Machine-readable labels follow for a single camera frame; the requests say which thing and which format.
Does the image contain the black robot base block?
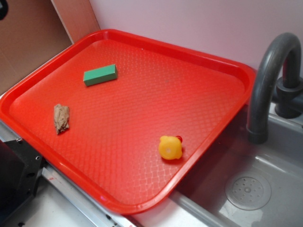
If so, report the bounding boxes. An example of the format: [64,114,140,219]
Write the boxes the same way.
[0,140,44,226]

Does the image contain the yellow rubber duck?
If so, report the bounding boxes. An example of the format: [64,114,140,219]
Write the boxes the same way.
[159,136,183,160]

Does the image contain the red plastic tray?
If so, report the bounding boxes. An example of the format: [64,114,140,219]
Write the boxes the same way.
[0,29,256,215]

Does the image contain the green rectangular block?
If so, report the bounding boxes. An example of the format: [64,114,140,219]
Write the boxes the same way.
[83,64,117,87]

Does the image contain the brown crumpled paper piece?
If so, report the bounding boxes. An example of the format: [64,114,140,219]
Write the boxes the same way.
[53,104,70,135]

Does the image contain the grey plastic sink basin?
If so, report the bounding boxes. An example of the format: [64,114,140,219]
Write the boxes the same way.
[171,109,303,227]

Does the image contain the grey curved faucet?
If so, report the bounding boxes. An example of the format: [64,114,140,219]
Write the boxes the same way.
[247,33,303,144]

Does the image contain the brown cardboard box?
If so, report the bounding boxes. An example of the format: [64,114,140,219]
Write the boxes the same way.
[0,0,99,94]

